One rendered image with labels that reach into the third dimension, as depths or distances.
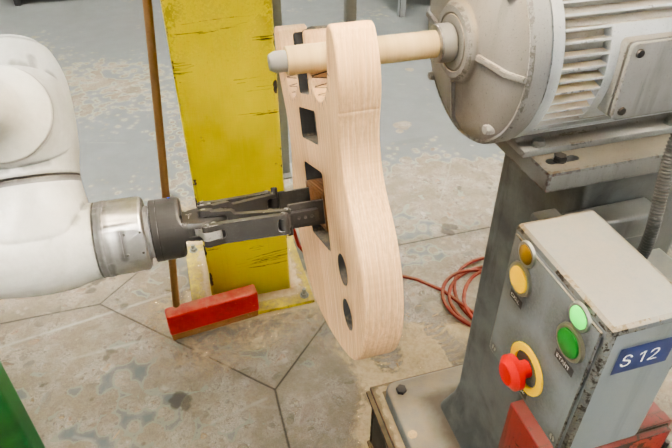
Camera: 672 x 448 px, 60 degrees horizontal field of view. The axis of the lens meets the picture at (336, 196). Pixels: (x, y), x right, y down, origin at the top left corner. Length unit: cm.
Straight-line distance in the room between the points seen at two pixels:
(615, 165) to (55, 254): 66
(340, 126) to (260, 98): 109
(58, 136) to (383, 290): 39
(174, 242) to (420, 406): 92
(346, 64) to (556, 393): 39
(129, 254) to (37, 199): 11
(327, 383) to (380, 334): 124
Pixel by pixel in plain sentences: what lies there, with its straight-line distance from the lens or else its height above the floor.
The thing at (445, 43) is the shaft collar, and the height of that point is 126.
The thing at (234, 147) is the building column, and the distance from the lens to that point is 172.
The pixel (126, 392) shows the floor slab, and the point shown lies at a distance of 196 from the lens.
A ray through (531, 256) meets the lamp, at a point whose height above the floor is 111.
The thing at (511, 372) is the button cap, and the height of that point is 99.
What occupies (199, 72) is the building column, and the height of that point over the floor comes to 87.
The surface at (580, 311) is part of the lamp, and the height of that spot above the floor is 111.
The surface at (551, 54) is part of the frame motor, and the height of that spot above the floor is 128.
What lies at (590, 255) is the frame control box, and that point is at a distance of 64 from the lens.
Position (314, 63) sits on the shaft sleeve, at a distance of 66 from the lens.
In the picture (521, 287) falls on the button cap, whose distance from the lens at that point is 66.
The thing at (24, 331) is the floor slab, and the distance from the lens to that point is 226.
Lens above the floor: 151
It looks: 36 degrees down
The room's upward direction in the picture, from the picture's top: straight up
